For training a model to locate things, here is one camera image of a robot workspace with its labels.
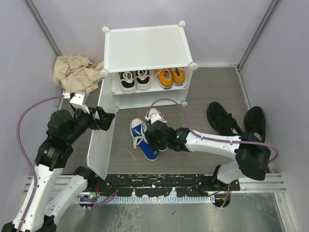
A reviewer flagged white slotted cable duct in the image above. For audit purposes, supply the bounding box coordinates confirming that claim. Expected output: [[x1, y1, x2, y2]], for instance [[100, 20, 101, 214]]
[[72, 193, 215, 204]]

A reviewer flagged left aluminium corner post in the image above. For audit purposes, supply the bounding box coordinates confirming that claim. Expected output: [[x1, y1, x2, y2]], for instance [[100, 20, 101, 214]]
[[23, 0, 62, 56]]

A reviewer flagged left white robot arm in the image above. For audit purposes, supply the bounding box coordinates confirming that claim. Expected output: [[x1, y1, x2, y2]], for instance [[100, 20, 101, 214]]
[[2, 106, 115, 232]]

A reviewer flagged white plastic shoe cabinet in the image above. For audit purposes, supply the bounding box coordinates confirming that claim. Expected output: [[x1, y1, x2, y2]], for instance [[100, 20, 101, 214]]
[[98, 21, 198, 113]]

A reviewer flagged black shoe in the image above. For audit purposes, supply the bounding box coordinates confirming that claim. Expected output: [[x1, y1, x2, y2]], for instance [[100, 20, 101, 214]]
[[206, 101, 243, 136], [244, 106, 266, 143]]

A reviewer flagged blue sneaker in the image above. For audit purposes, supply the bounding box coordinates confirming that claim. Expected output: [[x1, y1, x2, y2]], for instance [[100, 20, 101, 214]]
[[130, 118, 159, 161], [145, 108, 168, 152]]

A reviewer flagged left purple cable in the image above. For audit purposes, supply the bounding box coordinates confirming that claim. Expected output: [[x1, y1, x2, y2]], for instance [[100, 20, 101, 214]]
[[15, 93, 70, 232]]

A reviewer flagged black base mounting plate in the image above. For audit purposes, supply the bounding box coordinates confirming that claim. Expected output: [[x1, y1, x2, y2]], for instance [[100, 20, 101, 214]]
[[94, 173, 241, 198]]

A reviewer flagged orange sneaker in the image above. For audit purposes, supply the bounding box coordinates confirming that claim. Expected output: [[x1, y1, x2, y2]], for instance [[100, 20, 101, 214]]
[[154, 68, 173, 89], [171, 68, 185, 86]]

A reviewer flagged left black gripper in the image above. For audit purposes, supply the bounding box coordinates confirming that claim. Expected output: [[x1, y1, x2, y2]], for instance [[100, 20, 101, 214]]
[[67, 104, 114, 143]]

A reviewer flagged right aluminium corner post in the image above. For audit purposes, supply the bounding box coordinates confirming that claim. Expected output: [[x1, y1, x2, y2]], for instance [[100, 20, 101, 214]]
[[236, 0, 283, 71]]

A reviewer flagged black white sneaker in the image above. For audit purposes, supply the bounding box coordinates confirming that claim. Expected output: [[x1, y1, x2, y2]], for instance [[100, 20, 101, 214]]
[[135, 70, 151, 90], [119, 72, 137, 94]]

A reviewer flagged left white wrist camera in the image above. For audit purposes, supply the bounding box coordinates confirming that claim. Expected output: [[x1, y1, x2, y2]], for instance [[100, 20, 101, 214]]
[[70, 91, 90, 114]]

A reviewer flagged beige crumpled cloth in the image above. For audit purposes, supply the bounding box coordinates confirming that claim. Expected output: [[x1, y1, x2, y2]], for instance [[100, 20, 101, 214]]
[[53, 55, 104, 93]]

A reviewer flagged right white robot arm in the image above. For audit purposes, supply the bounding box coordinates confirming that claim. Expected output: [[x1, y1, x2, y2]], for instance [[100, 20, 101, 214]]
[[145, 121, 270, 190]]

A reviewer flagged white cabinet door panel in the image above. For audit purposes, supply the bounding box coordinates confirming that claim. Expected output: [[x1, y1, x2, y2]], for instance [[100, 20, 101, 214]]
[[86, 107, 116, 180]]

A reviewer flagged aluminium corner post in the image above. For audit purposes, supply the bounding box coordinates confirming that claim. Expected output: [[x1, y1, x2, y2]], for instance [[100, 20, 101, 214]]
[[236, 0, 283, 71], [23, 0, 62, 56]]

